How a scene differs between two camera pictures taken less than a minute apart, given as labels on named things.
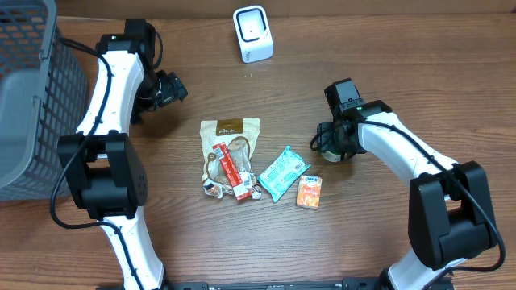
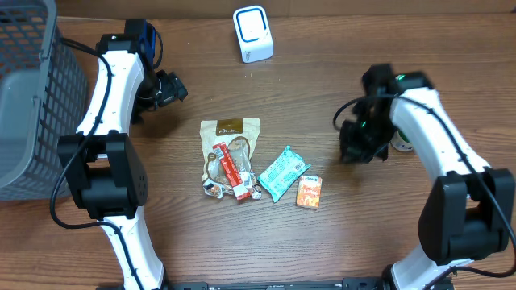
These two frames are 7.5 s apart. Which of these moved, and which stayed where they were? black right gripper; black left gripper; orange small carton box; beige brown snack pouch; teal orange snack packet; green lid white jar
Moved: green lid white jar; black right gripper
Stayed: orange small carton box; teal orange snack packet; beige brown snack pouch; black left gripper
